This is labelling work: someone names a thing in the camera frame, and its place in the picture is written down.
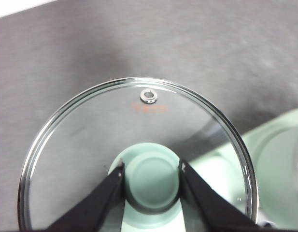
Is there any green griddle cover, silver handle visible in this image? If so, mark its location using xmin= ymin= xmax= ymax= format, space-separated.
xmin=218 ymin=106 xmax=298 ymax=227

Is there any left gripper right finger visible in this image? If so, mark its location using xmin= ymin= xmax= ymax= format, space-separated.
xmin=177 ymin=158 xmax=261 ymax=232

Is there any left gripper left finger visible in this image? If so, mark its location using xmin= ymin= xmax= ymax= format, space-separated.
xmin=44 ymin=160 xmax=127 ymax=232

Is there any glass lid with green knob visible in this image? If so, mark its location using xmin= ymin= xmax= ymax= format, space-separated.
xmin=17 ymin=76 xmax=259 ymax=232

